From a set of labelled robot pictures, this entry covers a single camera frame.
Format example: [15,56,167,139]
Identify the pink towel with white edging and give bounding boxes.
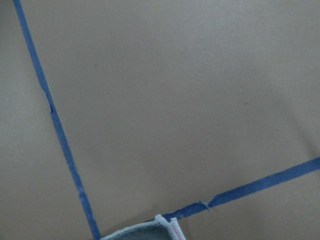
[101,214,186,240]

